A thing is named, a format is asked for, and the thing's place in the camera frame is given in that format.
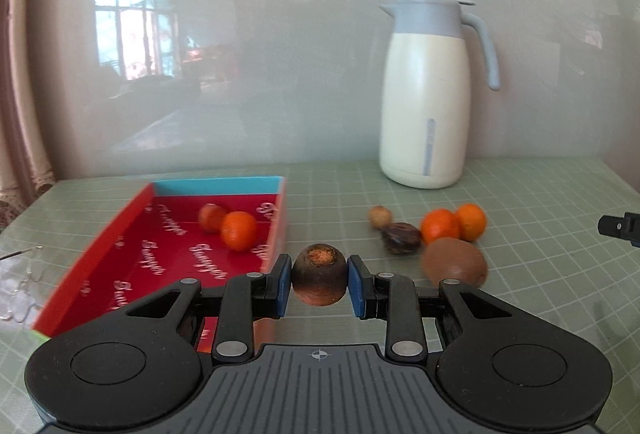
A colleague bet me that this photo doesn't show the dark round brown fruit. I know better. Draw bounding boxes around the dark round brown fruit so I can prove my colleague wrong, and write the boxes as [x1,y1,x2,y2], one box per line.
[291,243,348,307]

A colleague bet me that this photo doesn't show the orange mandarin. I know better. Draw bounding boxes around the orange mandarin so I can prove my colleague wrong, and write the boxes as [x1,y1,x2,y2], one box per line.
[420,209,460,245]
[454,203,487,242]
[220,211,257,252]

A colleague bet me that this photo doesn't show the small reddish fruit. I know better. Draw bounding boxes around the small reddish fruit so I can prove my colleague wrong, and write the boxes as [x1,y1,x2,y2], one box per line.
[198,203,228,233]

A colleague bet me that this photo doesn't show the dark red date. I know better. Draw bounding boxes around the dark red date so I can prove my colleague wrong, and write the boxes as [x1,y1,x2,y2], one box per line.
[381,223,422,255]

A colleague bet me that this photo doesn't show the brown kiwi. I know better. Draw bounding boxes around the brown kiwi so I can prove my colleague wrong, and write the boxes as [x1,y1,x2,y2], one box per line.
[421,238,489,287]

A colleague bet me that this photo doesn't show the colourful cardboard box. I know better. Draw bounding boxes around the colourful cardboard box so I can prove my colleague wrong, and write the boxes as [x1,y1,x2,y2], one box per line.
[32,176,286,338]

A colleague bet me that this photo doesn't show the white thermos jug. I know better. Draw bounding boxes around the white thermos jug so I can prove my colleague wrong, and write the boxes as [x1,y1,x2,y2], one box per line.
[378,0,500,189]

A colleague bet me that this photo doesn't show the thin-framed eyeglasses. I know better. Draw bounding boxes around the thin-framed eyeglasses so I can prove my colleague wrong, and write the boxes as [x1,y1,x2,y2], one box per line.
[1,245,43,324]

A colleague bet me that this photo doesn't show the beige curtain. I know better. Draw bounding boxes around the beige curtain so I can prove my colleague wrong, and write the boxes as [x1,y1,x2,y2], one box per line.
[1,0,55,228]

